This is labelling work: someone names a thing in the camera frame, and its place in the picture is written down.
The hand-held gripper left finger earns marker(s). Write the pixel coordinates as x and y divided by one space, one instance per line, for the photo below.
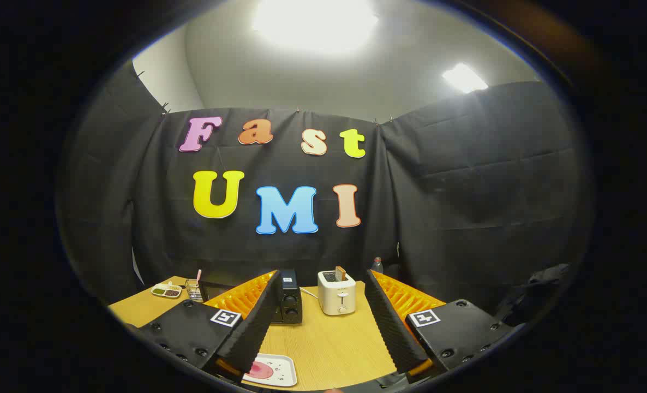
258 322

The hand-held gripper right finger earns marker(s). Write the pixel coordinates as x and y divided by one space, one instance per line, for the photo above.
391 327

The black toaster oven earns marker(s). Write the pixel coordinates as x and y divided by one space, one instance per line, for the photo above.
291 305

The pink ham slice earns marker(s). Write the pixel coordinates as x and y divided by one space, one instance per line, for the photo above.
261 371

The white square plate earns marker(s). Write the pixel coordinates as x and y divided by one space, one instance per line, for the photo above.
284 371

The white toaster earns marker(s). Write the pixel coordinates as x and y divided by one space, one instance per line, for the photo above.
337 297

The clear bottle with red cap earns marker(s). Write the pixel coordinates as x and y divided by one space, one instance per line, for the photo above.
377 266

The brown bread slice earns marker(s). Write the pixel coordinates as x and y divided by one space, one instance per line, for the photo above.
341 273

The white divided dish of beans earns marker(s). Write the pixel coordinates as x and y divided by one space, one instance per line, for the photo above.
166 291

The black backdrop cloth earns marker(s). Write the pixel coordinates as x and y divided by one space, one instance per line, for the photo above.
465 207

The small ceiling light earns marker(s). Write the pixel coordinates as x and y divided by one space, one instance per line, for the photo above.
464 77

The large ceiling light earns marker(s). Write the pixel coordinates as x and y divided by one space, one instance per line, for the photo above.
315 24

